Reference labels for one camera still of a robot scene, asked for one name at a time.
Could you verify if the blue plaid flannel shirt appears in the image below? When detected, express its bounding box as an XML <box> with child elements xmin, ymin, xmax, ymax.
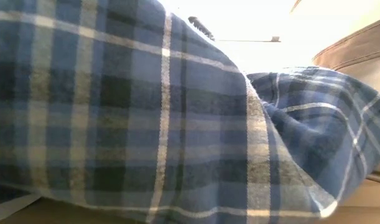
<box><xmin>0</xmin><ymin>0</ymin><xmax>380</xmax><ymax>224</ymax></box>

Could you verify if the ceiling light bar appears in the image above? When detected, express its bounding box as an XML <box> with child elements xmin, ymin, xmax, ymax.
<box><xmin>216</xmin><ymin>35</ymin><xmax>281</xmax><ymax>44</ymax></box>

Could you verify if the beige fabric storage box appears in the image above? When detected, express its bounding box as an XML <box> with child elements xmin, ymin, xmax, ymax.
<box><xmin>289</xmin><ymin>0</ymin><xmax>380</xmax><ymax>187</ymax></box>

